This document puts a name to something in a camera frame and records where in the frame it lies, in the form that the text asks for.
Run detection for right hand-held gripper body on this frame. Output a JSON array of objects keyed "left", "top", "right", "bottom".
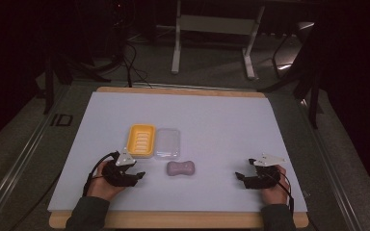
[{"left": 242, "top": 152, "right": 287, "bottom": 190}]

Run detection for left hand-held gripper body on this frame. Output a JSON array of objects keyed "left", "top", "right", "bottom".
[{"left": 101, "top": 146, "right": 138, "bottom": 188}]

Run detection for yellow soap dish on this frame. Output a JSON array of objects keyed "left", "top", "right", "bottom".
[{"left": 126, "top": 123, "right": 157, "bottom": 159}]

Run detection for clear plastic soap dish lid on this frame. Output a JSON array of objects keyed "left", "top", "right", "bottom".
[{"left": 153, "top": 127, "right": 182, "bottom": 162}]

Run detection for person's right hand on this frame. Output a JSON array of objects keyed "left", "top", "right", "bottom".
[{"left": 261, "top": 165, "right": 291, "bottom": 206}]

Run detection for person's left hand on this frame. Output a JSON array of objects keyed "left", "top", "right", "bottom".
[{"left": 86, "top": 166, "right": 127, "bottom": 202}]

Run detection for white table mat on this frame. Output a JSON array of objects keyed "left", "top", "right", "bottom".
[{"left": 47, "top": 90, "right": 308, "bottom": 214}]

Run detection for dark chair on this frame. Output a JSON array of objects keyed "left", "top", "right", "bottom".
[{"left": 258, "top": 20, "right": 324, "bottom": 130}]

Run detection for black tripod stand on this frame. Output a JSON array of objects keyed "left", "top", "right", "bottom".
[{"left": 35, "top": 18, "right": 126, "bottom": 116}]

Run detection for white metal stand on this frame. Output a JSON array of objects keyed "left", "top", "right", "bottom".
[{"left": 171, "top": 0, "right": 266, "bottom": 81}]

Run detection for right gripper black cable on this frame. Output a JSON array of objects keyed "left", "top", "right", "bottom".
[{"left": 265, "top": 169, "right": 296, "bottom": 214}]

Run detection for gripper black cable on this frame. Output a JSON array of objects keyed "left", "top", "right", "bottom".
[
  {"left": 82, "top": 151, "right": 120, "bottom": 198},
  {"left": 265, "top": 169, "right": 296, "bottom": 214}
]

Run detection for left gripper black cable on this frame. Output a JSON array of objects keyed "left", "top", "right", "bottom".
[{"left": 82, "top": 151, "right": 120, "bottom": 198}]

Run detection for black floor cables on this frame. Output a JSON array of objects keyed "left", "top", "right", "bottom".
[{"left": 115, "top": 39, "right": 153, "bottom": 90}]

